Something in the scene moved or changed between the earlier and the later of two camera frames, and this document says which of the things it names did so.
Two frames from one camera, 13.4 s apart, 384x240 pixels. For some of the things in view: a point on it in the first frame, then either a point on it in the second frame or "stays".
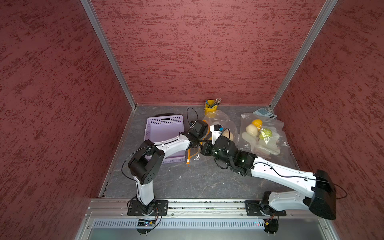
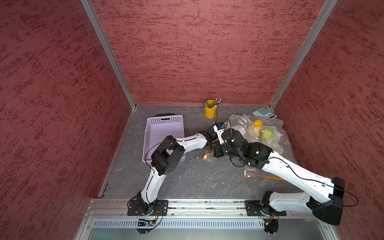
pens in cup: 217,100 stays
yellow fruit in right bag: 258,123 stays
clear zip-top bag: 225,124 → 241,124
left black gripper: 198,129 → 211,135
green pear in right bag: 265,134 stays
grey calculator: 264,112 stays
